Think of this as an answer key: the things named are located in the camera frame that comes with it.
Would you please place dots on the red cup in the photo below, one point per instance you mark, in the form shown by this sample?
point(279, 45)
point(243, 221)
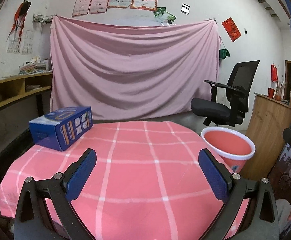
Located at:
point(271, 92)

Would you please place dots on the pink checked tablecloth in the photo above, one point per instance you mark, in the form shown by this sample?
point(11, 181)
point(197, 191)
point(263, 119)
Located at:
point(147, 183)

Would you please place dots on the pink certificate left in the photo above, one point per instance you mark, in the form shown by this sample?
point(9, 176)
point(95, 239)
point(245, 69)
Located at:
point(81, 7)

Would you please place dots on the pink certificate right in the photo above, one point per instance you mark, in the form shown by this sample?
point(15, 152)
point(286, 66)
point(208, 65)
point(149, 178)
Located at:
point(98, 6)

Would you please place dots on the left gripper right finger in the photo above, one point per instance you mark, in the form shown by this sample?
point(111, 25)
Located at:
point(261, 218)

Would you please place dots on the red diamond wall poster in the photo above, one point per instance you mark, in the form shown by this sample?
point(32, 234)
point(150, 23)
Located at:
point(232, 29)

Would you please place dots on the pink hanging sheet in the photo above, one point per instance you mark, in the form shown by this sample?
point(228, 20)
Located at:
point(127, 72)

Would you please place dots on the stack of books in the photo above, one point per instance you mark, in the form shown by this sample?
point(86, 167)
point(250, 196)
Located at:
point(35, 65)

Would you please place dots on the red tassel wall decoration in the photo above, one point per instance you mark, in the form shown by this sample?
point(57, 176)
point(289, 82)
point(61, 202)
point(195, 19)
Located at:
point(19, 20)

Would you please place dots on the red white plastic bin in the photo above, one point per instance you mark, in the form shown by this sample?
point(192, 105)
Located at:
point(233, 147)

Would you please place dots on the green photo cards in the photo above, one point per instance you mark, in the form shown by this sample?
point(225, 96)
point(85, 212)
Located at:
point(162, 16)

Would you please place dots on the red hanging ornament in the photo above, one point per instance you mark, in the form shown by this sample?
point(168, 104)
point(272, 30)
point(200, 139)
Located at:
point(274, 73)

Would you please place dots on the pink certificate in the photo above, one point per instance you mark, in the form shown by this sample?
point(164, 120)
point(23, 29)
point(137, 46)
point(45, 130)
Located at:
point(98, 6)
point(81, 7)

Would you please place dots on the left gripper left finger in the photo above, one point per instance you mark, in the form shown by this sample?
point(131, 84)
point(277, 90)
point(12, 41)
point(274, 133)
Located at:
point(33, 220)

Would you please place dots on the framed certificate red border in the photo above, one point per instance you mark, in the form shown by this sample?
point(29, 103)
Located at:
point(150, 5)

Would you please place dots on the small white wall card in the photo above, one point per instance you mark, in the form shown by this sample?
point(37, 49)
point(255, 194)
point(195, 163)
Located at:
point(185, 8)

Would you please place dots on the black office chair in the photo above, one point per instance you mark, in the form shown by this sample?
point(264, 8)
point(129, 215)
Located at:
point(237, 93)

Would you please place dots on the blue cardboard box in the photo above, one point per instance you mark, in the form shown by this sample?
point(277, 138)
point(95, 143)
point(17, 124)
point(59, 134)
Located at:
point(60, 129)

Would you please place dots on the wooden wall shelf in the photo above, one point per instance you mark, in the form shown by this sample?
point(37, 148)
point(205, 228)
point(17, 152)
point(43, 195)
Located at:
point(16, 88)

